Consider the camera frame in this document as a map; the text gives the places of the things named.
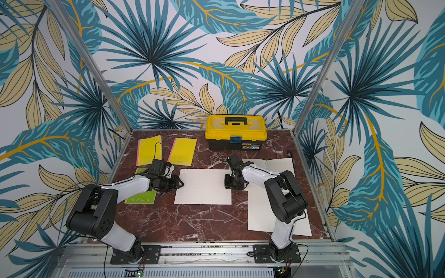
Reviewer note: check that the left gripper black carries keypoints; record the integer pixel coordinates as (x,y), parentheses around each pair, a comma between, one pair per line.
(175,184)

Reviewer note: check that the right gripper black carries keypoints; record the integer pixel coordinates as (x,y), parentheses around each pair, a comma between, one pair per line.
(234,181)

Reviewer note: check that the yellow cover notebook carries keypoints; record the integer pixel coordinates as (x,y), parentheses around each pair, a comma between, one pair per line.
(148,150)
(182,152)

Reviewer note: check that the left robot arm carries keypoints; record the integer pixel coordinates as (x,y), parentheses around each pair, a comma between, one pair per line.
(94,212)

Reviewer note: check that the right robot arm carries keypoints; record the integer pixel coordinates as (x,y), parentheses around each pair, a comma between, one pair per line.
(285,198)

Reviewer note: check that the yellow black toolbox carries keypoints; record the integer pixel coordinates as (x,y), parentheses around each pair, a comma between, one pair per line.
(235,132)

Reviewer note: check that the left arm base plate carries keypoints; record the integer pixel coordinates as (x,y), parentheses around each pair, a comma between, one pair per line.
(145,254)

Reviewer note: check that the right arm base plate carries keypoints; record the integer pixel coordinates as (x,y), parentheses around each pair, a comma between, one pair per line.
(268,254)

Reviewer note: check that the aluminium front rail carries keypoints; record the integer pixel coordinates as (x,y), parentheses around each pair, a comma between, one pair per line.
(209,260)

